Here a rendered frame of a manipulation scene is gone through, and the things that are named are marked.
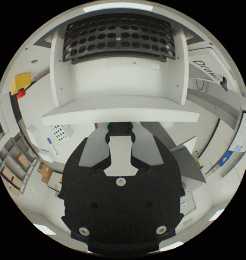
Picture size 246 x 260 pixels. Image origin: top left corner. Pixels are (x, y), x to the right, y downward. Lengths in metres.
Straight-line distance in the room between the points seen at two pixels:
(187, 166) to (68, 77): 0.61
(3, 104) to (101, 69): 0.77
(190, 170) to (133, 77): 0.50
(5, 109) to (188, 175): 1.23
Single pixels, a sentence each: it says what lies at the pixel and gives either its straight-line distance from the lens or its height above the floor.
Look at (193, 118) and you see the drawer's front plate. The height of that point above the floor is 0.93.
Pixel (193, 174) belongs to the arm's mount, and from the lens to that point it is 0.52.
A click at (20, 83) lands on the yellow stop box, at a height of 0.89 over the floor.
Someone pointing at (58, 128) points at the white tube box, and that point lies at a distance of 0.36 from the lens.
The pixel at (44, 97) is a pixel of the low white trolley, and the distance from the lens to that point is 0.42.
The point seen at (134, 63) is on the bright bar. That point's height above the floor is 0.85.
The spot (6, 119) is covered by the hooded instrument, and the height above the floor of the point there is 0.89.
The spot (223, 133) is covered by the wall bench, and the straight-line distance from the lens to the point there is 3.17.
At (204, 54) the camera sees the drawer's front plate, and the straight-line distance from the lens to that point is 0.23.
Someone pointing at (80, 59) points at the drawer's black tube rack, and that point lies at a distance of 0.17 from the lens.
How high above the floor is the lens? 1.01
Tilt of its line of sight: 57 degrees down
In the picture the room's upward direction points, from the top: 177 degrees clockwise
